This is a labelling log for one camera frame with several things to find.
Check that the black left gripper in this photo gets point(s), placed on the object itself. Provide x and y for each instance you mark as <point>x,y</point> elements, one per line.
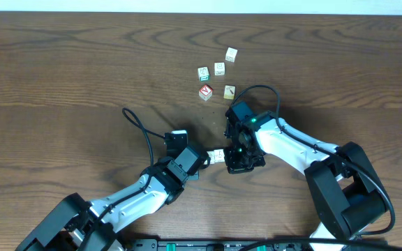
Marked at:
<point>202,160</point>

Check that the wooden block bee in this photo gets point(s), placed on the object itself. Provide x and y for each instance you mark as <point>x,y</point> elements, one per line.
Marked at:
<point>211,155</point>

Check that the red letter A block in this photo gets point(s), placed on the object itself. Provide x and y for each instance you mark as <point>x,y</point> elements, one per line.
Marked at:
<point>205,92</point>

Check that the teal block umbrella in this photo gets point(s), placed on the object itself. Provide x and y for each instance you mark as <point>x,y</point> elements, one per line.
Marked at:
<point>219,155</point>

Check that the wooden block far left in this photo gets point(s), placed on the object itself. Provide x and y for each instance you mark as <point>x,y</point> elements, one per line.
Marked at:
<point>231,54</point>

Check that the green block top corner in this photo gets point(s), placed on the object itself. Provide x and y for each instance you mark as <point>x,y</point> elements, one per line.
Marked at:
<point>203,74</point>

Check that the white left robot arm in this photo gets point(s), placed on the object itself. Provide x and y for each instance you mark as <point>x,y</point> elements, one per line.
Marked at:
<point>76,224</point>

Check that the yellow edged wooden block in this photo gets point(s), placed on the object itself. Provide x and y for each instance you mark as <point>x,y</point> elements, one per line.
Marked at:
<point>229,92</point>

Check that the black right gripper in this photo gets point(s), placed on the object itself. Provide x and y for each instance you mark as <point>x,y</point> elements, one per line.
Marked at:
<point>234,166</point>

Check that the wooden block number eight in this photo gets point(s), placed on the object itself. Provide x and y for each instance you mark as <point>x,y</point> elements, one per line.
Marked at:
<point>219,68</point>

